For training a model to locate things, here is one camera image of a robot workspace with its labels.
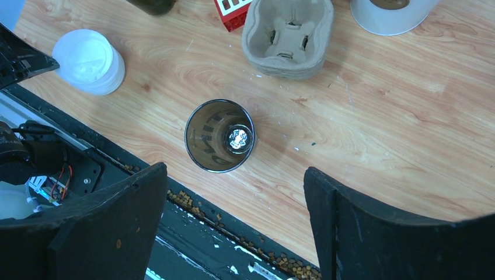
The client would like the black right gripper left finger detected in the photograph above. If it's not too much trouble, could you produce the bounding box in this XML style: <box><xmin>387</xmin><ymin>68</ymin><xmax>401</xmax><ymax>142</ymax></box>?
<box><xmin>1</xmin><ymin>162</ymin><xmax>168</xmax><ymax>279</ymax></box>

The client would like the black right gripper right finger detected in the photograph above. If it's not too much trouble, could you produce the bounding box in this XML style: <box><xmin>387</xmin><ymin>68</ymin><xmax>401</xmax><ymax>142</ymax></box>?
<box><xmin>304</xmin><ymin>167</ymin><xmax>494</xmax><ymax>279</ymax></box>

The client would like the clear brown printed coffee cup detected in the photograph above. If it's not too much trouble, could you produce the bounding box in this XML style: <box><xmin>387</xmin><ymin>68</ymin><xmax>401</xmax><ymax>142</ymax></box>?
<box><xmin>184</xmin><ymin>99</ymin><xmax>256</xmax><ymax>173</ymax></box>

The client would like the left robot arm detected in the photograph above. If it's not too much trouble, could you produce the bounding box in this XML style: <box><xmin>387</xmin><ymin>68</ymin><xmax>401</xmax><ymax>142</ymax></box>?
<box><xmin>1</xmin><ymin>25</ymin><xmax>104</xmax><ymax>219</ymax></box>

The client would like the dark cup of coffee beans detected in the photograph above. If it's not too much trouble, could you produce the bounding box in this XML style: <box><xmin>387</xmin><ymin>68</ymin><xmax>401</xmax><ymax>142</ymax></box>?
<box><xmin>127</xmin><ymin>0</ymin><xmax>176</xmax><ymax>16</ymax></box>

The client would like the brown pulp cup carrier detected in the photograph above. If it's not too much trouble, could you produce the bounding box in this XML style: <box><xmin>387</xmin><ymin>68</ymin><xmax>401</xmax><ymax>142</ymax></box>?
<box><xmin>241</xmin><ymin>0</ymin><xmax>334</xmax><ymax>80</ymax></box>

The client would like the red white block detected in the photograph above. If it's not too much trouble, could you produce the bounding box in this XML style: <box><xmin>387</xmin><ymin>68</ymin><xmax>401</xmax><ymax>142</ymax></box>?
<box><xmin>213</xmin><ymin>0</ymin><xmax>252</xmax><ymax>32</ymax></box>

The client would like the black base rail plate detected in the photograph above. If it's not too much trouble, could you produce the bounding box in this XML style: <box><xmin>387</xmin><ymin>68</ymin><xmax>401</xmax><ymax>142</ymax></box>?
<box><xmin>1</xmin><ymin>85</ymin><xmax>322</xmax><ymax>279</ymax></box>

